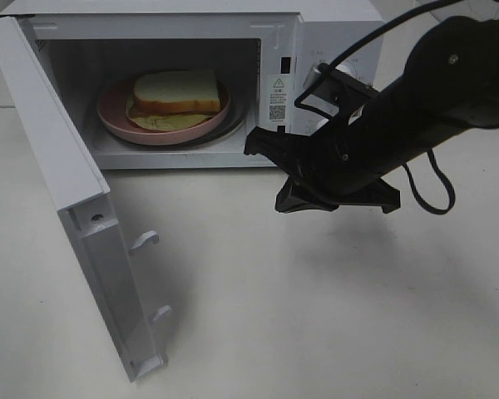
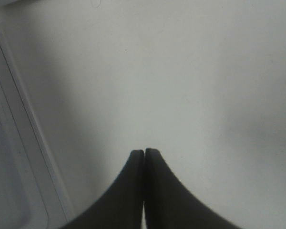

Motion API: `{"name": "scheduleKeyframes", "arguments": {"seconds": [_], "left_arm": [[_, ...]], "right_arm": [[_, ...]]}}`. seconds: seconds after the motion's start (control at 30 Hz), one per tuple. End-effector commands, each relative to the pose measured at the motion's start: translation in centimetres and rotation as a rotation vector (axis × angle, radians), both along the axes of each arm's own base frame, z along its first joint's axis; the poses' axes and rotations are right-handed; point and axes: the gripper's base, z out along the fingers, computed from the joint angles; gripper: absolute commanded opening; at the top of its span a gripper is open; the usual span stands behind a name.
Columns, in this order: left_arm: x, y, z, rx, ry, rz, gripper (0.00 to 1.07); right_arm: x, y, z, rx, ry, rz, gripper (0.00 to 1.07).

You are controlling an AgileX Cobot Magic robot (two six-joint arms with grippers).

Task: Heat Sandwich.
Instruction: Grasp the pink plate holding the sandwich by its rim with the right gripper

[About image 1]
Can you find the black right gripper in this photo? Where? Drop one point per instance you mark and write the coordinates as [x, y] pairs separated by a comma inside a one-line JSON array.
[[342, 160]]

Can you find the white timer knob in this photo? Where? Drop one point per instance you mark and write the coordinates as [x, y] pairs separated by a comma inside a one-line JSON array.
[[321, 124]]

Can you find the white bread sandwich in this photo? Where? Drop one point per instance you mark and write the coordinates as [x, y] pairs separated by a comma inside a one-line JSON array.
[[173, 100]]

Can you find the pink plate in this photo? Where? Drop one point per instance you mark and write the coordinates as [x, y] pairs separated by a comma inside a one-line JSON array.
[[116, 101]]

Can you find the white microwave door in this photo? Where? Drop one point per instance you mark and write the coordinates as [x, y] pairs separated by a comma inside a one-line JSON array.
[[82, 199]]

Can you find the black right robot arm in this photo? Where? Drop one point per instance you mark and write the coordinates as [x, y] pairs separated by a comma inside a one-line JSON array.
[[450, 84]]

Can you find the glass microwave turntable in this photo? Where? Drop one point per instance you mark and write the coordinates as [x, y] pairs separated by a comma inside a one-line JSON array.
[[233, 120]]

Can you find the white warning label sticker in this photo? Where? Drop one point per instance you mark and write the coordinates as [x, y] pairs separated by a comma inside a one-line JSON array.
[[277, 95]]

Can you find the upper white power knob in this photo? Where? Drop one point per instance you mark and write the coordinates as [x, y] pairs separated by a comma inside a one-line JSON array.
[[348, 68]]

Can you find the white microwave oven body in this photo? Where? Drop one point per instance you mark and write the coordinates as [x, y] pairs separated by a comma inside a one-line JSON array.
[[93, 44]]

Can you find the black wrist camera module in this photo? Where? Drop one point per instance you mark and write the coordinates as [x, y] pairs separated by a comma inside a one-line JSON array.
[[344, 93]]

